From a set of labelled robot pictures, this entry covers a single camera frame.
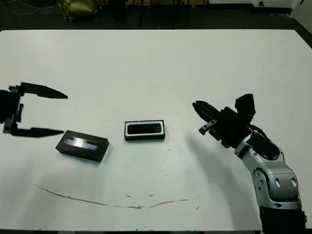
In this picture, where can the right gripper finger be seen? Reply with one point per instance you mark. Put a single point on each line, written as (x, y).
(203, 113)
(209, 108)

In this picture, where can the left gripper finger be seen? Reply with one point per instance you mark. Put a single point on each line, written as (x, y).
(36, 132)
(44, 91)

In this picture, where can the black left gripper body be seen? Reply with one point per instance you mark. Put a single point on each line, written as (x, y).
(9, 107)

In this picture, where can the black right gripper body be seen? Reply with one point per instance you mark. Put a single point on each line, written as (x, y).
(231, 126)

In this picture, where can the black box lid with window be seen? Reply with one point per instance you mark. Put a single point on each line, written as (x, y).
(80, 153)

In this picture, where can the black handheld camera with screen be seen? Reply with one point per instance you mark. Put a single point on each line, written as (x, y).
(145, 128)

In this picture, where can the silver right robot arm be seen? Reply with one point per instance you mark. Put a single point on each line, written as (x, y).
(275, 180)

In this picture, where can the black box base white insert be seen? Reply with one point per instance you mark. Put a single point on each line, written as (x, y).
(146, 138)

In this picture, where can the crumpled plastic bag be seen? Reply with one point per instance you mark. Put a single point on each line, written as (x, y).
(76, 9)

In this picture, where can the black metal chair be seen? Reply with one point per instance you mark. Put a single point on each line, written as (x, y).
(173, 13)

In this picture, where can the black waste bin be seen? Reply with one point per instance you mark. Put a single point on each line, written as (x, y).
(119, 9)

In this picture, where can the small black round wheel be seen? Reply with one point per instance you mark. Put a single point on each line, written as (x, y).
(261, 3)

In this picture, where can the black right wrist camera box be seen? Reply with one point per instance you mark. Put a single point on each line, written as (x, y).
(246, 103)

